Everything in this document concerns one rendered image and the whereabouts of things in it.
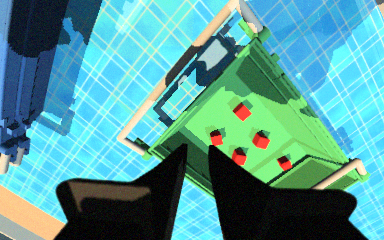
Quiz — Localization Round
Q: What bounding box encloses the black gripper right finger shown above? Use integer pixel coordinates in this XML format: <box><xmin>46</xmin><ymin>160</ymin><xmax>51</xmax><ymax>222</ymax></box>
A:
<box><xmin>208</xmin><ymin>145</ymin><xmax>358</xmax><ymax>240</ymax></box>

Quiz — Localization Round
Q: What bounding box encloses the small red block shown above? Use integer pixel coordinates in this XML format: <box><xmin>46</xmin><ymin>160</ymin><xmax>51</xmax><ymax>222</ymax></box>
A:
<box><xmin>232</xmin><ymin>150</ymin><xmax>246</xmax><ymax>165</ymax></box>
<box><xmin>277</xmin><ymin>156</ymin><xmax>292</xmax><ymax>170</ymax></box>
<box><xmin>232</xmin><ymin>103</ymin><xmax>251</xmax><ymax>121</ymax></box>
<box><xmin>252</xmin><ymin>133</ymin><xmax>270</xmax><ymax>149</ymax></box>
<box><xmin>210</xmin><ymin>131</ymin><xmax>223</xmax><ymax>146</ymax></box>

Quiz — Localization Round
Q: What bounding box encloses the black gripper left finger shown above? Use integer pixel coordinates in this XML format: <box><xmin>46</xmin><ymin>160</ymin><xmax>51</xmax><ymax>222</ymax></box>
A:
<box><xmin>55</xmin><ymin>143</ymin><xmax>188</xmax><ymax>240</ymax></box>

